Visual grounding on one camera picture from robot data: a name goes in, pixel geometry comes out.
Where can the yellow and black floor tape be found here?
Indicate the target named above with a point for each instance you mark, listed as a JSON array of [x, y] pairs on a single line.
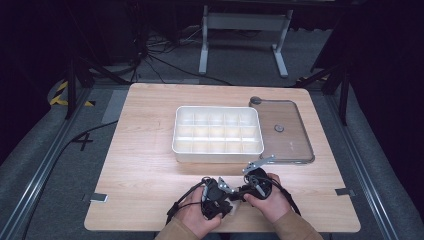
[[57, 98]]

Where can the grey metal floor rail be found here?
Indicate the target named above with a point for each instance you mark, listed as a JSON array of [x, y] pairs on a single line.
[[363, 166], [40, 173]]

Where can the grey tape piece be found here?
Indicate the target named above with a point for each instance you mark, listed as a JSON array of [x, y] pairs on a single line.
[[99, 197], [345, 192]]

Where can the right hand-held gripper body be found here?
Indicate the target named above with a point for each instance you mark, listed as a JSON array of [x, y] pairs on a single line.
[[260, 183]]

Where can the grey floor tape patch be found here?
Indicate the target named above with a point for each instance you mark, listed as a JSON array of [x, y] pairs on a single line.
[[115, 106]]

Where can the person's left hand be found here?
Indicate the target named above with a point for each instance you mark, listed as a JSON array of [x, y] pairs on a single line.
[[195, 216]]

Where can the clear plastic box lid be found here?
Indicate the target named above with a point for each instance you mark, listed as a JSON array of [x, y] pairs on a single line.
[[286, 116]]

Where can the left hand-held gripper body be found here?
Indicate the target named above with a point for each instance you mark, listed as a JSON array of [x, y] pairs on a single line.
[[213, 200]]

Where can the grey metal table stand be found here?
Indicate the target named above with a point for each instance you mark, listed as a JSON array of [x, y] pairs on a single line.
[[245, 22]]

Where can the person's right hand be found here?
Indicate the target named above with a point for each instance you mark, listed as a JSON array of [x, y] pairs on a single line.
[[275, 205]]

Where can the white plastic compartment box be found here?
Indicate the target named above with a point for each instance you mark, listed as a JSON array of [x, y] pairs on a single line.
[[216, 131]]

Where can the black tripod stand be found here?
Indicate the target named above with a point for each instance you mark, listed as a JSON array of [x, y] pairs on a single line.
[[343, 93], [71, 90]]

